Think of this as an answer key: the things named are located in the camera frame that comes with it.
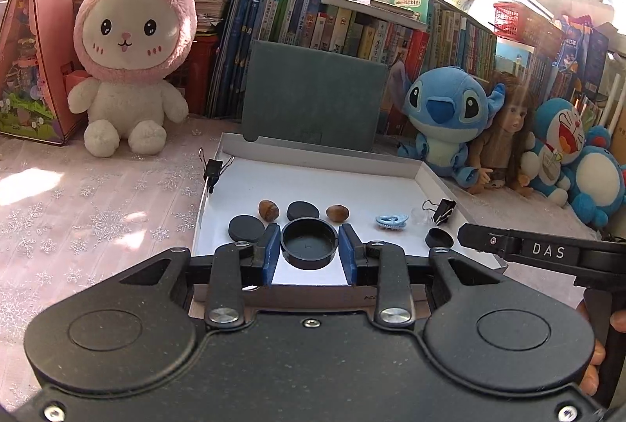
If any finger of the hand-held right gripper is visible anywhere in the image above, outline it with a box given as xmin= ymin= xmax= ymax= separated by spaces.
xmin=457 ymin=223 xmax=512 ymax=261

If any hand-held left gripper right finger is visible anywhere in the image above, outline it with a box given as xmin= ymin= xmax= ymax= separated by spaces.
xmin=338 ymin=223 xmax=512 ymax=330

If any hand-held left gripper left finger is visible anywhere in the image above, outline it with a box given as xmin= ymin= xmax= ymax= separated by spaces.
xmin=120 ymin=223 xmax=282 ymax=330

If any black disc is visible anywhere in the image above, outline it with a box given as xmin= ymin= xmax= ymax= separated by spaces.
xmin=287 ymin=200 xmax=320 ymax=221
xmin=426 ymin=228 xmax=453 ymax=249
xmin=228 ymin=214 xmax=263 ymax=241

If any black round cap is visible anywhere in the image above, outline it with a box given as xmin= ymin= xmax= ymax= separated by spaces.
xmin=281 ymin=217 xmax=339 ymax=270

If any black binder clip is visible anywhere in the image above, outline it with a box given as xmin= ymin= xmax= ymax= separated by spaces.
xmin=421 ymin=198 xmax=457 ymax=226
xmin=198 ymin=147 xmax=234 ymax=194

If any blue hair clip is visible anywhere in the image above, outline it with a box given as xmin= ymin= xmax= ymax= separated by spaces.
xmin=375 ymin=213 xmax=408 ymax=230

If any grey cardboard box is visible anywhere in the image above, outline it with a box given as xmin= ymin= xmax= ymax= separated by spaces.
xmin=192 ymin=40 xmax=509 ymax=303

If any person's right hand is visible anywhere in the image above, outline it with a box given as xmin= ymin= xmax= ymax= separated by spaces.
xmin=577 ymin=297 xmax=626 ymax=398

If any blue robot cat plush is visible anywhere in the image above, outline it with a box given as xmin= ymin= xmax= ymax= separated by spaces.
xmin=520 ymin=97 xmax=588 ymax=208
xmin=570 ymin=126 xmax=626 ymax=230

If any long-haired doll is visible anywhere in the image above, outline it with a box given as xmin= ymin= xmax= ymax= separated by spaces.
xmin=467 ymin=70 xmax=539 ymax=198

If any blue alien plush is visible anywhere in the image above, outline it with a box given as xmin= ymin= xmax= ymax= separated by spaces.
xmin=397 ymin=66 xmax=507 ymax=188

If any pink snowflake tablecloth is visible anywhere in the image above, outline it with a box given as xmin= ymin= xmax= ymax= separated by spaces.
xmin=0 ymin=114 xmax=626 ymax=305

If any red box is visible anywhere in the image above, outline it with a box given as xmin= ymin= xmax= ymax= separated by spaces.
xmin=188 ymin=35 xmax=221 ymax=116

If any blue printed bag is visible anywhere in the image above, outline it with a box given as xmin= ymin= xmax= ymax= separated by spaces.
xmin=558 ymin=18 xmax=610 ymax=85

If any red plastic basket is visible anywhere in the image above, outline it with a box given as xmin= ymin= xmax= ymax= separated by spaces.
xmin=493 ymin=2 xmax=563 ymax=46

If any row of upright books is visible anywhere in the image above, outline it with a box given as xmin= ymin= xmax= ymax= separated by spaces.
xmin=205 ymin=0 xmax=626 ymax=144

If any pink bunny plush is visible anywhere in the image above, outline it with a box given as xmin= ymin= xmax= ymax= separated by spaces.
xmin=67 ymin=0 xmax=222 ymax=159

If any pink house-shaped box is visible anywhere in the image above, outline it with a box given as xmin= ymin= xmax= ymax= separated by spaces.
xmin=0 ymin=0 xmax=89 ymax=146

